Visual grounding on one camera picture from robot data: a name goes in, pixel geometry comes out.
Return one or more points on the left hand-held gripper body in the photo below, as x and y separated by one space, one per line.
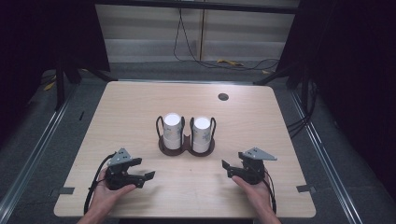
116 177

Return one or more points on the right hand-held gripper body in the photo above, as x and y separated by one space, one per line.
255 171

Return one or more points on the stack of white paper cups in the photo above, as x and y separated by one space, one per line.
172 130
201 133

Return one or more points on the dark brown double cup holder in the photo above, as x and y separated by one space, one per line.
186 145

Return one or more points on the person's left hand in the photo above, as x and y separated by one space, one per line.
104 197

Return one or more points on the person's right hand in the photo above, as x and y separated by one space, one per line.
258 197

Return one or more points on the grey tape piece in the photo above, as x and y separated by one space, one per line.
305 188
66 190

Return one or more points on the dark round table grommet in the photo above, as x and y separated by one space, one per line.
223 96

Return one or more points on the black metal stand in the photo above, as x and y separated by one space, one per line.
59 87
274 76

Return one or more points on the small yellow floor scrap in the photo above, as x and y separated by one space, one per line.
265 72
49 86

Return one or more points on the yellow strip on floor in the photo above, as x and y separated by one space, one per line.
229 62

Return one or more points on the dark curtain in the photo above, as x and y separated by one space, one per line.
37 46
351 77

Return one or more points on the metal floor rail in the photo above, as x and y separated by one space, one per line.
34 149
323 155

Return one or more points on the black horizontal frame bar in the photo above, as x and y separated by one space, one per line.
199 6

